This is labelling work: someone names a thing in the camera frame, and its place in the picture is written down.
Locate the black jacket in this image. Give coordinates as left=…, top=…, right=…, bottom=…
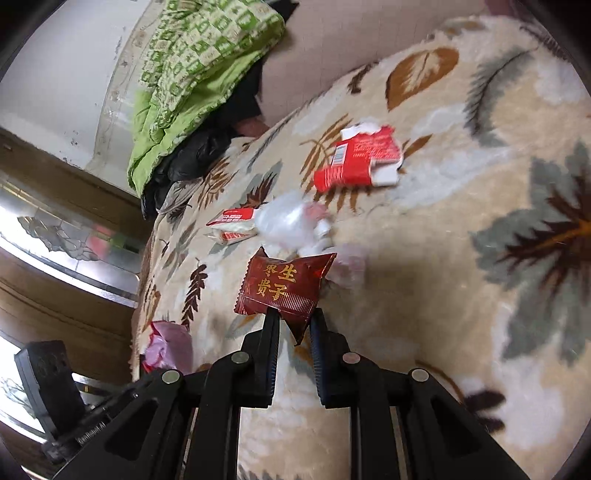
left=141, top=0, right=298, bottom=220

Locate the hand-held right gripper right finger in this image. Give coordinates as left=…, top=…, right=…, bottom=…
left=310, top=308, right=532, bottom=480

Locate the green checkered quilt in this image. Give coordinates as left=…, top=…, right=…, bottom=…
left=127, top=0, right=287, bottom=197

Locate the pinkish clear plastic wrapper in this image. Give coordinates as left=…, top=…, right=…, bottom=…
left=323, top=244, right=369, bottom=290

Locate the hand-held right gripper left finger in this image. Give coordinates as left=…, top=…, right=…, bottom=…
left=53, top=310, right=282, bottom=480

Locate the leaf print blanket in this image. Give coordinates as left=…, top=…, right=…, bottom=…
left=129, top=14, right=591, bottom=480

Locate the dark red snack packet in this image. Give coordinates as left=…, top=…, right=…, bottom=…
left=233, top=247, right=338, bottom=346

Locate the wooden door with glass panel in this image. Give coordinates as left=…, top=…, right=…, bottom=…
left=0, top=124, right=154, bottom=462

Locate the pink sofa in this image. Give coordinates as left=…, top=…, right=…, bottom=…
left=259, top=0, right=541, bottom=136

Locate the white tube red label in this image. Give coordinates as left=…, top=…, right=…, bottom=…
left=205, top=208, right=259, bottom=246

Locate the red torn carton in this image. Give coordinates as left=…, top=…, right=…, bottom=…
left=313, top=122, right=405, bottom=193

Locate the pink plastic bag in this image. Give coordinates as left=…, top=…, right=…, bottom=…
left=141, top=320, right=194, bottom=375

